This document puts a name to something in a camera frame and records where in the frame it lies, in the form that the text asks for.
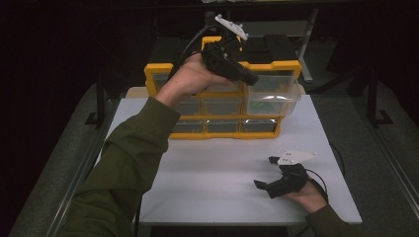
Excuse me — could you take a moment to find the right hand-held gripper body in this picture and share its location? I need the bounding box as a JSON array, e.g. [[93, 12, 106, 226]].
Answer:
[[265, 149, 317, 199]]

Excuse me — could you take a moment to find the small clear plastic drawer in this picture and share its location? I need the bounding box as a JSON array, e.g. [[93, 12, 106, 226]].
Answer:
[[201, 97, 244, 117], [171, 118, 205, 133], [176, 97, 202, 117], [245, 73, 302, 117], [206, 82, 245, 94], [241, 118, 279, 133], [151, 72, 174, 97], [205, 118, 241, 133]]

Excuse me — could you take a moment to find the black metal stand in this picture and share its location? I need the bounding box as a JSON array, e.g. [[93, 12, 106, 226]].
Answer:
[[367, 67, 394, 127], [84, 73, 115, 127]]

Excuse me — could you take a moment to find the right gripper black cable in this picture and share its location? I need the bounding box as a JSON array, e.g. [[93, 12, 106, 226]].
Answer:
[[304, 168, 330, 203]]

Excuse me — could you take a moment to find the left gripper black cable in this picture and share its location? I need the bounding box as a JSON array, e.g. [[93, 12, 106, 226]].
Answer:
[[167, 24, 220, 82]]

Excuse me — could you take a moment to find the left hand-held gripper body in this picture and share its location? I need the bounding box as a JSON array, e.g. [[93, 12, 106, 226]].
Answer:
[[201, 13, 250, 82]]

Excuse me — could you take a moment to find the person's right hand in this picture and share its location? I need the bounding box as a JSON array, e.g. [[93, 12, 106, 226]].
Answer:
[[283, 180, 328, 215]]

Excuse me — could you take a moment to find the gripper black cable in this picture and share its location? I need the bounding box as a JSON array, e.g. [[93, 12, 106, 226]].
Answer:
[[304, 168, 330, 203], [167, 24, 220, 82]]

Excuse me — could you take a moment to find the aluminium rail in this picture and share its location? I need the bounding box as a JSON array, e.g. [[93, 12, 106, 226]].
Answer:
[[354, 98, 419, 211], [45, 98, 120, 237]]

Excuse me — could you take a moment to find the beige board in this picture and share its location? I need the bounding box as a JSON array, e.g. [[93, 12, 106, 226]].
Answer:
[[126, 86, 150, 99]]

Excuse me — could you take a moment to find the yellow drawer organizer cabinet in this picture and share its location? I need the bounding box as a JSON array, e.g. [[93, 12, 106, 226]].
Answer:
[[143, 34, 303, 141]]

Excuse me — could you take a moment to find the person's left hand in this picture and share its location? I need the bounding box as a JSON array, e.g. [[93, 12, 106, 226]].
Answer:
[[155, 53, 232, 112]]

